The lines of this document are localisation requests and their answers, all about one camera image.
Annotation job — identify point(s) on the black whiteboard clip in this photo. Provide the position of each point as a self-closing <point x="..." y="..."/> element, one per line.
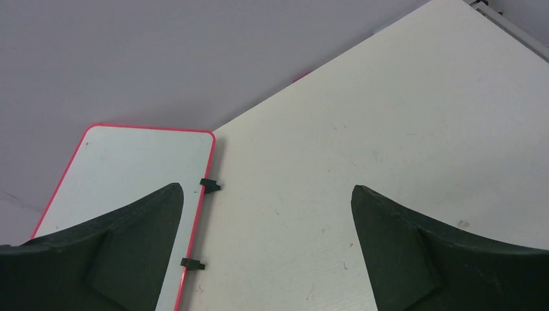
<point x="209" y="185"/>
<point x="192" y="264"/>

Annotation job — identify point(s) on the aluminium table frame rail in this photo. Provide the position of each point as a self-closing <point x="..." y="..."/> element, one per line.
<point x="496" y="17"/>

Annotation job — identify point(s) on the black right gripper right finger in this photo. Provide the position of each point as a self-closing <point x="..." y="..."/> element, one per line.
<point x="415" y="262"/>

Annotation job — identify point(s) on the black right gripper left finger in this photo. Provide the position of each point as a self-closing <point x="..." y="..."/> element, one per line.
<point x="116" y="261"/>

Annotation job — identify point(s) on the pink-framed whiteboard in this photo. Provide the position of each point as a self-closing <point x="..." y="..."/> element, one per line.
<point x="114" y="165"/>

